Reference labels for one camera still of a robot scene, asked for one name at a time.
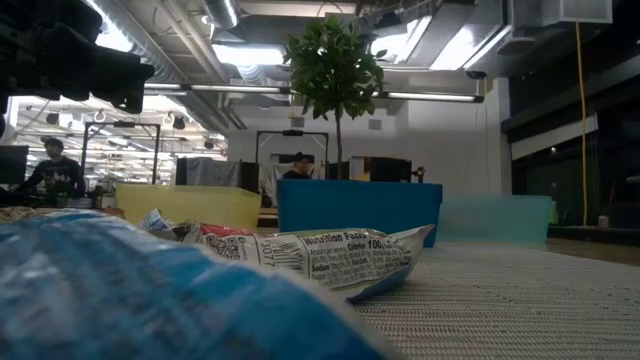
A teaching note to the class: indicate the grey covered equipment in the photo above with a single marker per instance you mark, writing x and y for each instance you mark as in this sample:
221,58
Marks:
210,172

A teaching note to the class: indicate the black ceiling camera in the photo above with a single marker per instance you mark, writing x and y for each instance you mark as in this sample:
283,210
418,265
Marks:
476,74

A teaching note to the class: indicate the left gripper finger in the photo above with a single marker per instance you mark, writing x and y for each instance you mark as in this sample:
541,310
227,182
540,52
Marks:
129,104
100,70

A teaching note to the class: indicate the blue plastic bin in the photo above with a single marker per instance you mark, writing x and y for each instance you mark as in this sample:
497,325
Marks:
360,210

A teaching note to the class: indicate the white cup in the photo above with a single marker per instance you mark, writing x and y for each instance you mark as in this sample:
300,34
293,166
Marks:
604,222

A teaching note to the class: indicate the bright blue granola bar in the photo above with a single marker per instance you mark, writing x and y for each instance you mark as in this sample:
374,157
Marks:
150,300

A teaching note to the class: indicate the yellow translucent plastic bin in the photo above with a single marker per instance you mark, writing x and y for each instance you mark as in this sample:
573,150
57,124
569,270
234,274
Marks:
200,207

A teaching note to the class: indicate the teal translucent plastic bin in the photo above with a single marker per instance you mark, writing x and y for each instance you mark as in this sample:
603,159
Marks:
495,220

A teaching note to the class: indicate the red green granola bar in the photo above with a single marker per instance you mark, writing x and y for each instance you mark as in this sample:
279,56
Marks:
325,257

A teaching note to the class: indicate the long ceiling light strip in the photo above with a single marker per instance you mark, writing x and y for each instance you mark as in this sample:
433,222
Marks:
430,96
235,89

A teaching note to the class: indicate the potted green plant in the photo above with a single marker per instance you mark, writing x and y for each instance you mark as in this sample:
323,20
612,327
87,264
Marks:
335,65

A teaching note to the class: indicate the black monitor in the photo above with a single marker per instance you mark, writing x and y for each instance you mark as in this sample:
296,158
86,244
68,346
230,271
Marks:
12,165

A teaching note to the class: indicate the grey wall vent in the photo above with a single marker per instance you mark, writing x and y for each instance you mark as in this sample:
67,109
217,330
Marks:
375,124
297,122

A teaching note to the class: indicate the black cabinet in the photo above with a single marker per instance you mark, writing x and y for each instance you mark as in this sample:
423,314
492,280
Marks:
390,170

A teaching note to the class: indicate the person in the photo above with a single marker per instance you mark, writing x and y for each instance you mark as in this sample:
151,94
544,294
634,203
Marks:
55,175
300,172

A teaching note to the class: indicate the small black stand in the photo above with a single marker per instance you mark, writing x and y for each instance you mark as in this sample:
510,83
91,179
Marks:
419,174

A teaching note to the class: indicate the blue white granola bar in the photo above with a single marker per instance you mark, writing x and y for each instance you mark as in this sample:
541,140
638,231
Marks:
156,220

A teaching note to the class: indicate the silver round air duct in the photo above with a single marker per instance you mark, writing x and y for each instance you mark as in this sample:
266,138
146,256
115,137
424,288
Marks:
222,12

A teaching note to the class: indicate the black frame rig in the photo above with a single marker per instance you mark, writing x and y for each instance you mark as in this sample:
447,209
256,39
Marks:
292,132
122,124

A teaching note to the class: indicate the grey woven mat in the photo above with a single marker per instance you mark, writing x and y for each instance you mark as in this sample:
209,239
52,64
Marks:
500,310

